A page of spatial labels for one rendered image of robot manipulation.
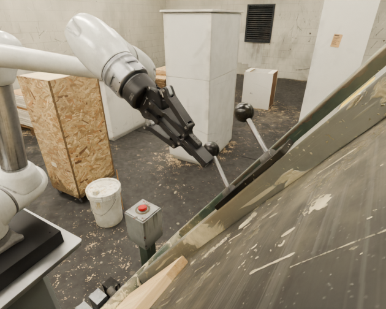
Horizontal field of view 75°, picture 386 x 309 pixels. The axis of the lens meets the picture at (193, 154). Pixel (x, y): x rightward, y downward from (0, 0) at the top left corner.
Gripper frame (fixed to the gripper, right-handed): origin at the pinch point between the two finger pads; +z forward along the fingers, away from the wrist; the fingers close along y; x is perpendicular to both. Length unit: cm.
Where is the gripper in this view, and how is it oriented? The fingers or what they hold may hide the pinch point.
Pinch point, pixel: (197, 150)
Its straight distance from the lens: 53.4
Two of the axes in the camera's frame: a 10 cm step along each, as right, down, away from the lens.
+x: 5.7, -3.9, 7.2
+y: 4.6, -5.8, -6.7
